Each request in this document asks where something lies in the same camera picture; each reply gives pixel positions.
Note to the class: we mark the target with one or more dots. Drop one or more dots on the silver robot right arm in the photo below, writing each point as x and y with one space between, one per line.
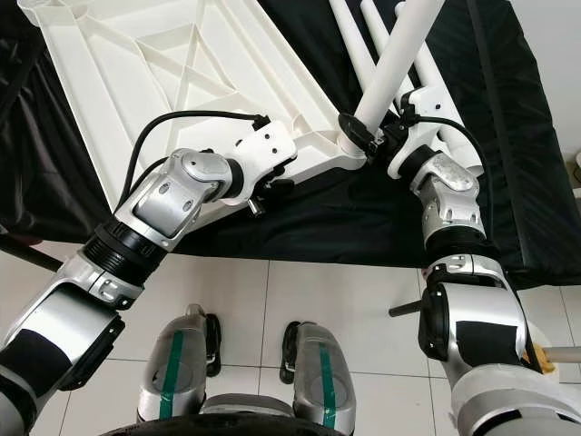
454 209

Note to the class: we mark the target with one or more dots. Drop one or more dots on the black robot left foot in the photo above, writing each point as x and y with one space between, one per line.
213 343

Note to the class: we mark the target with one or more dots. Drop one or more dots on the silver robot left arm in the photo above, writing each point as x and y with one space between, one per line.
154 200

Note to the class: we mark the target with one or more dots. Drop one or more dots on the black robot foot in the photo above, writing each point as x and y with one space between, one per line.
213 343
290 350

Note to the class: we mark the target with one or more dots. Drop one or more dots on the yellow crumpled cloth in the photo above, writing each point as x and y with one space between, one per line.
543 361

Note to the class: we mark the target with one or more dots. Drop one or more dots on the black robot torso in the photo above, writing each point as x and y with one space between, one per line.
236 429

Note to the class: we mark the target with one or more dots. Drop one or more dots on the white plastic children table top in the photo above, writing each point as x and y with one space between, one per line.
163 73

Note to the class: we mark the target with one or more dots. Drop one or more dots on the silver robot right leg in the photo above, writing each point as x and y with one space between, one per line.
327 380

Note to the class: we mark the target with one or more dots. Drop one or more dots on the silver robot leg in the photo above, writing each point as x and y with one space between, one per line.
327 380
174 372

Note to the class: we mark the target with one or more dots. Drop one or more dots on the black table cloth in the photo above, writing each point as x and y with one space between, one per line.
318 218

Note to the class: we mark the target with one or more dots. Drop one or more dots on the black robot right foot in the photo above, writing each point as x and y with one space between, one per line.
290 350

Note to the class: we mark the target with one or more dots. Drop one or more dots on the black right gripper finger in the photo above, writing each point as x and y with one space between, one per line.
359 133

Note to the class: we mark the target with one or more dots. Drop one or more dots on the silver robot left leg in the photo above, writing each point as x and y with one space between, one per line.
174 372

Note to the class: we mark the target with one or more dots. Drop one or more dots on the grey bar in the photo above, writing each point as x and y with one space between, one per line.
565 354

